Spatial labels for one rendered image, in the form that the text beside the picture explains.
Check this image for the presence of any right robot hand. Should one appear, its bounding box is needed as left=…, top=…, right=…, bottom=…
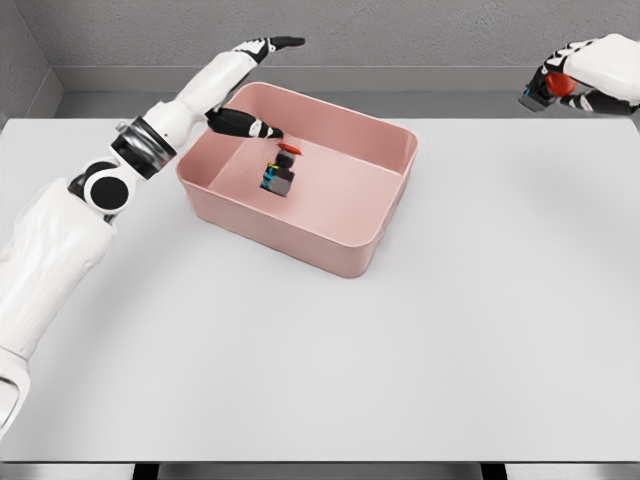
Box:
left=525, top=33, right=640, bottom=118

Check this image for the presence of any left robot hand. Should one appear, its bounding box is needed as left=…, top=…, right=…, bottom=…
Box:
left=179, top=35, right=307, bottom=141

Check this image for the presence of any industrial switch with red button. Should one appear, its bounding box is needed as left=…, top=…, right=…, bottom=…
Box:
left=518, top=72, right=579, bottom=114
left=258, top=141, right=304, bottom=199

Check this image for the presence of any pink rectangular plastic basket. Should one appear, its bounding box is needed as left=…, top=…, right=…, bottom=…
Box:
left=173, top=81, right=419, bottom=280

